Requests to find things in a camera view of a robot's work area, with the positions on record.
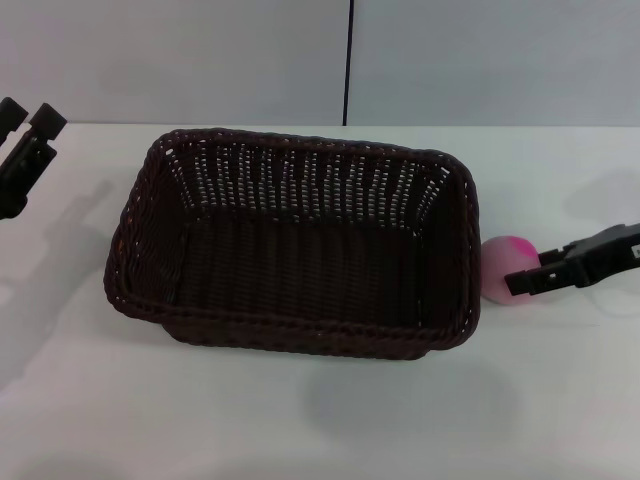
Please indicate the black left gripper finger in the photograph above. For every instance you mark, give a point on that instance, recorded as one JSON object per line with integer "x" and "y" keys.
{"x": 47, "y": 121}
{"x": 11, "y": 114}

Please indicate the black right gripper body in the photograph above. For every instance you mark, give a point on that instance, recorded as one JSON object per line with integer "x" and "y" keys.
{"x": 607, "y": 252}

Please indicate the dark brown woven basket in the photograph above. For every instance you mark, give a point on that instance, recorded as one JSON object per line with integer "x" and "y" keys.
{"x": 300, "y": 270}

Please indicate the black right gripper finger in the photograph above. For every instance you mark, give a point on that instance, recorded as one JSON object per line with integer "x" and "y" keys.
{"x": 552, "y": 256}
{"x": 540, "y": 279}

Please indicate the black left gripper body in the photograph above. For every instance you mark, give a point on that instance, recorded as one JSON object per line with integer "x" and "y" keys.
{"x": 20, "y": 175}

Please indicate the pink toy peach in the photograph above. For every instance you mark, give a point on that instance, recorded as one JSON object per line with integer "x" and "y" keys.
{"x": 500, "y": 270}

